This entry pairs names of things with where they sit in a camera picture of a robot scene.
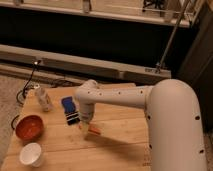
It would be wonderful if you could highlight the black cable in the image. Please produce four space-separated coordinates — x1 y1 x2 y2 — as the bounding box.
10 60 43 130

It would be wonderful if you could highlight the metal pole stand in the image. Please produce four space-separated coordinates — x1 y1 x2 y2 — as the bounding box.
155 0 190 74

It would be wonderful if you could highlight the white plastic bottle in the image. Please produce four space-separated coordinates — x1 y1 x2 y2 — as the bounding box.
34 84 53 112

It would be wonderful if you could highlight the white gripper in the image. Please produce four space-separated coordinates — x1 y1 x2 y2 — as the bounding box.
79 104 95 138

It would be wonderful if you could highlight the red bowl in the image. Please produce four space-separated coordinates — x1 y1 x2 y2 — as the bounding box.
15 115 44 141

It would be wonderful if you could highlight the white cup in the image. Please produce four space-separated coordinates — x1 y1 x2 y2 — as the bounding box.
19 143 43 167

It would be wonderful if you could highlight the blue sponge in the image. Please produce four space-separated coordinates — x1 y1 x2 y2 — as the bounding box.
61 97 76 114

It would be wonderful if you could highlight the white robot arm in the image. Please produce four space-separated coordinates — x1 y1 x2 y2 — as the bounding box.
75 79 207 171

